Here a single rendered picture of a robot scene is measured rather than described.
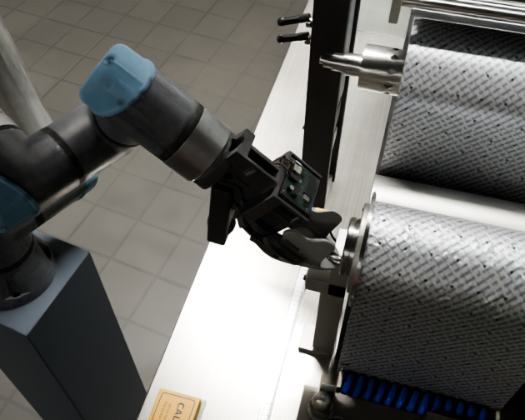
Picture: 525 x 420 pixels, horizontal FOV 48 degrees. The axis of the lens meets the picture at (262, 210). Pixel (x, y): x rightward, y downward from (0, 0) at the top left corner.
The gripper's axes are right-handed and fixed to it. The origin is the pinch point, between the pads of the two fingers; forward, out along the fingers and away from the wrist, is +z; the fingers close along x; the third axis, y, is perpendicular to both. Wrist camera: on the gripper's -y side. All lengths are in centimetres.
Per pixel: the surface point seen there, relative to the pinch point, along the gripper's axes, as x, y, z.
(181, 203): 95, -139, 27
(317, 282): 2.7, -8.8, 6.3
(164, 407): -13.9, -37.4, 4.4
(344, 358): -4.6, -9.9, 15.2
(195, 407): -12.4, -34.4, 8.0
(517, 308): -3.8, 17.4, 14.4
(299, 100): 67, -37, 8
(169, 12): 221, -174, -15
